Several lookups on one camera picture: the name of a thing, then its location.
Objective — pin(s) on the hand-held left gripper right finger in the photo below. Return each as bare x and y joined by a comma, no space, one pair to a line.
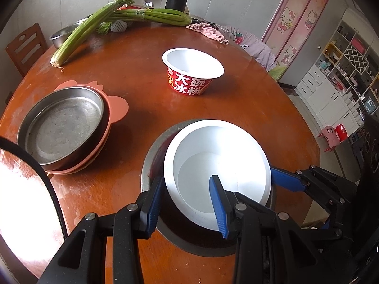
217,207

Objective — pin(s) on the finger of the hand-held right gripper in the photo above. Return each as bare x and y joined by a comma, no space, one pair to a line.
326,223
287,179

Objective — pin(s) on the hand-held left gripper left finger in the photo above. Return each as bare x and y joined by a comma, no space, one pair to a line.
152,210

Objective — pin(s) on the stainless steel bowl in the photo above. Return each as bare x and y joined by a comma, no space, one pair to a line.
177,239

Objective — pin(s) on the large white bowl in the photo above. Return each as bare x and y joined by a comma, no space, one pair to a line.
219,153

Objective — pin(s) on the round stainless steel plate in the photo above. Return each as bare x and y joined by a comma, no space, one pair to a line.
65,127

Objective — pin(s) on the small pink chair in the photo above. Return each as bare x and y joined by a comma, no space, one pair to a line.
330,134

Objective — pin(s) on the small red stool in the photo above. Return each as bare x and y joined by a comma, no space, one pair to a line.
342,131

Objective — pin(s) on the white shelf cabinet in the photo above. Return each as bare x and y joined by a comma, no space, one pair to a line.
325,94

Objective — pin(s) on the green cloth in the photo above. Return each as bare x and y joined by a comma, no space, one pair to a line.
278,74

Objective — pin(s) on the red paper bowl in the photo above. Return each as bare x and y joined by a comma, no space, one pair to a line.
189,82

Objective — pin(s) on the purple printed garment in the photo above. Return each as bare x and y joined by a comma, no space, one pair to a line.
254,47

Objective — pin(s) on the pink cartoon cat wardrobe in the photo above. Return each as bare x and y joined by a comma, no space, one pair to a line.
296,14

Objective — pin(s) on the pink cloth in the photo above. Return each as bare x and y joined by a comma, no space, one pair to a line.
207,32

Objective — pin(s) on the dark utensil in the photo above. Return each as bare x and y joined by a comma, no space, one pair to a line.
201,22

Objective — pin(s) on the fruit in white foam net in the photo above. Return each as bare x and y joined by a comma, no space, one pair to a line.
118,26

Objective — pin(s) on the green leafy vegetable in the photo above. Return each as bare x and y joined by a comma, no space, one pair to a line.
103,29

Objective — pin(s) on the thick celery bunch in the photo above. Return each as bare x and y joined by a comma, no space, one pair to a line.
77,37

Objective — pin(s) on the thin celery bunch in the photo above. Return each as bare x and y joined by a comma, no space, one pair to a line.
154,16

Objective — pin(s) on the stainless steel basin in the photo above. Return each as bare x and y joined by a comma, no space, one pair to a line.
60,35

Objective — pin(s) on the red and white plastic bag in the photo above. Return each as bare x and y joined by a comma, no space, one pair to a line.
139,1

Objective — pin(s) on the wooden chair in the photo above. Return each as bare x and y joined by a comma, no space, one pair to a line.
32,34

